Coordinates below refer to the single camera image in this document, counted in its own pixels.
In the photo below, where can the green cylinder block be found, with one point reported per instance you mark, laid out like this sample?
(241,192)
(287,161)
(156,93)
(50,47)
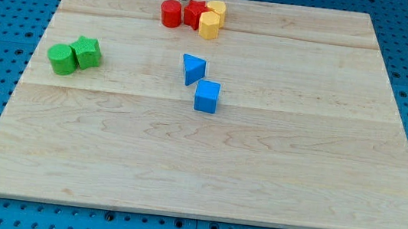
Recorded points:
(62,59)

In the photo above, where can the green star block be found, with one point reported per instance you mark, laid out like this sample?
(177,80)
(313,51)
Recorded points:
(87,51)

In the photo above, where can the blue cube block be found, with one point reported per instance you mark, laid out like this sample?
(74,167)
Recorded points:
(206,96)

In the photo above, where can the yellow heart block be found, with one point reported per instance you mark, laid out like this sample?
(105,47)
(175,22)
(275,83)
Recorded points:
(220,8)

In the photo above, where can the blue triangle block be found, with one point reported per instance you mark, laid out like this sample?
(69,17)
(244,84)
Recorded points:
(194,69)

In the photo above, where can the yellow hexagon block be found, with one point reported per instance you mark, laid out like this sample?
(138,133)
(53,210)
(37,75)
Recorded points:
(209,24)

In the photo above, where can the light wooden board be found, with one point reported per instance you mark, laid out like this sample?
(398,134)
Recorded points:
(306,133)

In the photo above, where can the red star block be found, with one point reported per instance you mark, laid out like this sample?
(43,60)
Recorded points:
(192,13)

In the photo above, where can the red cylinder block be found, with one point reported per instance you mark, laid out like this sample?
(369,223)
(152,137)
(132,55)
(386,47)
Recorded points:
(171,13)

